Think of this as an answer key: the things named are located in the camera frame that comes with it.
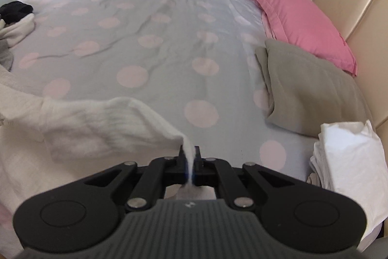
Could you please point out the pink pillow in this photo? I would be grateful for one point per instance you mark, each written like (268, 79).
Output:
(297, 19)

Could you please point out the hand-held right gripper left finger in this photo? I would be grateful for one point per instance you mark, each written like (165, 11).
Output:
(183, 166)

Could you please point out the white gauze shirt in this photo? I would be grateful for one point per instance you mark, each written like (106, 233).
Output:
(91, 125)

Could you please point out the folded white cloth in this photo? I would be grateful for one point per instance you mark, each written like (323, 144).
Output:
(348, 155)

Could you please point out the beige folded blanket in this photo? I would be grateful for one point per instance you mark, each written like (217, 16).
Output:
(309, 89)

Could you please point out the white fleece garment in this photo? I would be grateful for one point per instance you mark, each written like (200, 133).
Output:
(18, 30)

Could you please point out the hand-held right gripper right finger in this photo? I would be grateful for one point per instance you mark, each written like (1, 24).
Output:
(196, 168)

